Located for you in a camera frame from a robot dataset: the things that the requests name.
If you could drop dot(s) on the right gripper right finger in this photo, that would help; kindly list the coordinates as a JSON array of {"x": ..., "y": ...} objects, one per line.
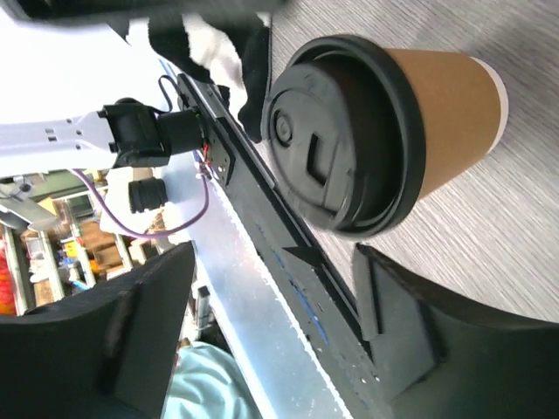
[{"x": 438, "y": 354}]

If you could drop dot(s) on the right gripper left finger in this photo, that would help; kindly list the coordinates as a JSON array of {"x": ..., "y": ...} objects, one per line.
[{"x": 104, "y": 353}]

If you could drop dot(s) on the black cup lid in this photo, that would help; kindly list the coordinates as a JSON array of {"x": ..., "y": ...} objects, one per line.
[{"x": 347, "y": 136}]

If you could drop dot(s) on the brown paper coffee cup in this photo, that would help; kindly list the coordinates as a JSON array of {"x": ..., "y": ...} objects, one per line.
[{"x": 464, "y": 106}]

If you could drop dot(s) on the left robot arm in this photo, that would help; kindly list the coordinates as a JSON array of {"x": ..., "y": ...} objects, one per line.
[{"x": 127, "y": 134}]

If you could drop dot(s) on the person in teal shirt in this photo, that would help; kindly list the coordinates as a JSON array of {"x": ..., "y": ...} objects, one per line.
[{"x": 207, "y": 384}]

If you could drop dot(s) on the zebra print pillow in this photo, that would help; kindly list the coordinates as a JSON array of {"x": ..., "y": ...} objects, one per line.
[{"x": 234, "y": 56}]

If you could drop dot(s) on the white cable duct strip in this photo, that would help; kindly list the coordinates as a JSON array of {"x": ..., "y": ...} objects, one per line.
[{"x": 280, "y": 367}]

